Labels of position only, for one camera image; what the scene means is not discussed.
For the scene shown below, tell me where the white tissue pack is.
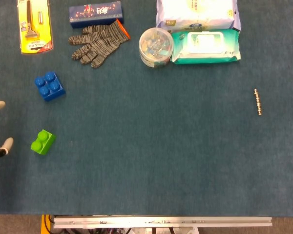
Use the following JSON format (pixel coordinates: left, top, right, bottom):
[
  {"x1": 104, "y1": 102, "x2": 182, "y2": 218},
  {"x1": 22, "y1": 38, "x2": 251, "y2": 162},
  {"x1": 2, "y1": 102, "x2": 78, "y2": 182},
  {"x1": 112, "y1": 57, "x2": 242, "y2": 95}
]
[{"x1": 156, "y1": 0, "x2": 242, "y2": 32}]

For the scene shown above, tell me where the clear round clip container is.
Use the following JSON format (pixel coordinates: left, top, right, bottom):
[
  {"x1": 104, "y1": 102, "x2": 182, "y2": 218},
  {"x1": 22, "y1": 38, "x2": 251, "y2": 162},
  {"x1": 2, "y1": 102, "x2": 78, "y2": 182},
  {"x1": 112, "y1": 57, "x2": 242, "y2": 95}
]
[{"x1": 139, "y1": 27, "x2": 174, "y2": 69}]

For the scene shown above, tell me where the blue toy brick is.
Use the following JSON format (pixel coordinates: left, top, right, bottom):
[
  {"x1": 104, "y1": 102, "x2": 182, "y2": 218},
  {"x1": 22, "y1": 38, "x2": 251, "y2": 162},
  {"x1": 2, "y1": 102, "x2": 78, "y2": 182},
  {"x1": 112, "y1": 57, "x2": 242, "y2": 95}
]
[{"x1": 34, "y1": 71, "x2": 66, "y2": 102}]

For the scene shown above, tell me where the yellow razor blister pack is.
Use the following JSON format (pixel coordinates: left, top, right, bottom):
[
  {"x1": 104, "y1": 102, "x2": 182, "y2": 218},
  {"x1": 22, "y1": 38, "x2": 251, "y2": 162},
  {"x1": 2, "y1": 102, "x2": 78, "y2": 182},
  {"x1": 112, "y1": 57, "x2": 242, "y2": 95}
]
[{"x1": 17, "y1": 0, "x2": 54, "y2": 55}]

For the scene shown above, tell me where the dark blue printed box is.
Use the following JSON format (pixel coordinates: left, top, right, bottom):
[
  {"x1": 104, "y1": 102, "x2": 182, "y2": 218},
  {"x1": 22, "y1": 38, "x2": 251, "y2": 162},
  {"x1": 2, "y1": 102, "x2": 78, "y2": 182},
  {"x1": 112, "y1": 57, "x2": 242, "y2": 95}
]
[{"x1": 68, "y1": 0, "x2": 124, "y2": 29}]

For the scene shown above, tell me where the aluminium frame rail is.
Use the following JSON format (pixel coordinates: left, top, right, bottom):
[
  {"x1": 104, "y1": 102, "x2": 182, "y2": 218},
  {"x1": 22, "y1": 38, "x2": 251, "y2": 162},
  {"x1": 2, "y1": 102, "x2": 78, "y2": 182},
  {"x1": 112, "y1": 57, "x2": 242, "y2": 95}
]
[{"x1": 53, "y1": 216, "x2": 273, "y2": 229}]

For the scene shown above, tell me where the green toy brick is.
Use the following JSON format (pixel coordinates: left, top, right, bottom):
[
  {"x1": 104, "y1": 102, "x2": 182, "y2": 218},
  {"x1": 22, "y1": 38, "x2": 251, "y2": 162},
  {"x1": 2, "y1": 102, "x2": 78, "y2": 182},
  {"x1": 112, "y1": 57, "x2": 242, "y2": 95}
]
[{"x1": 30, "y1": 129, "x2": 57, "y2": 156}]

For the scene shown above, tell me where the blue table cloth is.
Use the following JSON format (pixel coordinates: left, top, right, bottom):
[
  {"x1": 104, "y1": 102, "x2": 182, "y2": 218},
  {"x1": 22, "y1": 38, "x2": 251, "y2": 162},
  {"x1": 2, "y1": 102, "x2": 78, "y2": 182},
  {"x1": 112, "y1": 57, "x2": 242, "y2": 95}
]
[{"x1": 0, "y1": 0, "x2": 293, "y2": 217}]

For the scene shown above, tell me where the green wet wipes pack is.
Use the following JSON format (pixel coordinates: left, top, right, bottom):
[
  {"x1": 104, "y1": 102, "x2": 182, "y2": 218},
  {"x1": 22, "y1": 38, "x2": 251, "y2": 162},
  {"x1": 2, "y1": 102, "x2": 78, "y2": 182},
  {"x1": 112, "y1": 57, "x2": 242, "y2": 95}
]
[{"x1": 170, "y1": 29, "x2": 242, "y2": 65}]

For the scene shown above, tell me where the grey striped knit glove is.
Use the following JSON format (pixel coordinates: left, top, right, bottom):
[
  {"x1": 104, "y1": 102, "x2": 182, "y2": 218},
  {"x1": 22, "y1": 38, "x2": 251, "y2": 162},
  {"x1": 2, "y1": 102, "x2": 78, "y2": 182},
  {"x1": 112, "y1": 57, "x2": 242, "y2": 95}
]
[{"x1": 68, "y1": 19, "x2": 131, "y2": 69}]

